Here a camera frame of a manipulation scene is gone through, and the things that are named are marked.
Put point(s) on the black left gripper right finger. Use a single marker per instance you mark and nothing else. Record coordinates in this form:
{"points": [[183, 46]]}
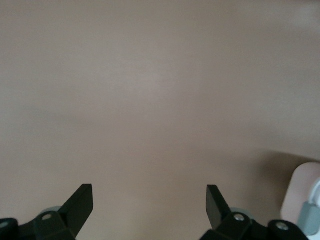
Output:
{"points": [[220, 217]]}

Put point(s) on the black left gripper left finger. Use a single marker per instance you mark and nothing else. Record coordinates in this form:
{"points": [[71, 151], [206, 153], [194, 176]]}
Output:
{"points": [[72, 215]]}

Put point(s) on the grey lid latch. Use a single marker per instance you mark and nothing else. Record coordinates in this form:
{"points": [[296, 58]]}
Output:
{"points": [[310, 217]]}

